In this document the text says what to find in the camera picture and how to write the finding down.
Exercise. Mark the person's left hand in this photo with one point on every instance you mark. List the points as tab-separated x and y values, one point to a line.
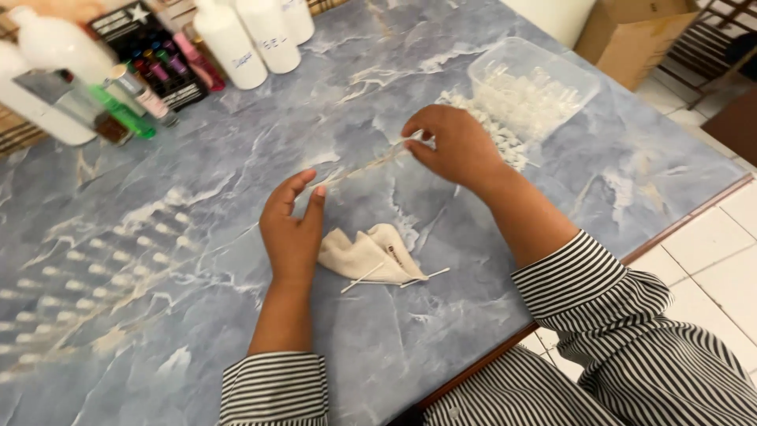
290	242

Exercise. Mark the person's right hand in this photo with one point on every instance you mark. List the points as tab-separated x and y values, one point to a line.
464	145

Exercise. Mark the thin clear plastic strip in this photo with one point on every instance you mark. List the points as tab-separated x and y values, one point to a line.
372	164

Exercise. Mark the pile of small white caps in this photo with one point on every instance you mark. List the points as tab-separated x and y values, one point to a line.
502	139

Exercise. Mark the cream folded cloth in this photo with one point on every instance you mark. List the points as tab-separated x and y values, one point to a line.
366	254

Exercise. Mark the white cotton swab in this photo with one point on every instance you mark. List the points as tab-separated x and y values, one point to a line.
427	277
362	278

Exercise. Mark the clear plastic tub of vials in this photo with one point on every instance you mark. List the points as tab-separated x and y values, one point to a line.
532	89

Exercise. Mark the brown cardboard box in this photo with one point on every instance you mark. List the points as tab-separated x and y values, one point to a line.
630	41

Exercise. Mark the pink liquid bottle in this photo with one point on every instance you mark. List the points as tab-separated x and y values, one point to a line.
198	62

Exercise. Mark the silver capped glass bottle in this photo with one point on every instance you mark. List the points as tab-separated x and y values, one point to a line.
145	94

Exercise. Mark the green liquid bottle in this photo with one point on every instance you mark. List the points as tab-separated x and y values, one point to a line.
124	113

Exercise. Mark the black box of coloured vials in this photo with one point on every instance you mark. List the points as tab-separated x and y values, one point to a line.
148	53

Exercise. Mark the clear bottle with brown base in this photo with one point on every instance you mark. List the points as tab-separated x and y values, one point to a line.
77	106

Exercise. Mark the dark metal chair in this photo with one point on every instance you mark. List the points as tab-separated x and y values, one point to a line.
707	41

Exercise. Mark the brown wooden furniture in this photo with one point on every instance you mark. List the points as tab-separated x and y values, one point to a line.
733	127

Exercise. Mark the striped black white shirt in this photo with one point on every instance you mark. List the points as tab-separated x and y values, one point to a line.
591	384

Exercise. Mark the large white plastic bottle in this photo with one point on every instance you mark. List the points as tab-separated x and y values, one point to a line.
62	44
35	115

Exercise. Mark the woven bamboo mat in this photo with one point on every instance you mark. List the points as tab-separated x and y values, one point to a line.
18	133

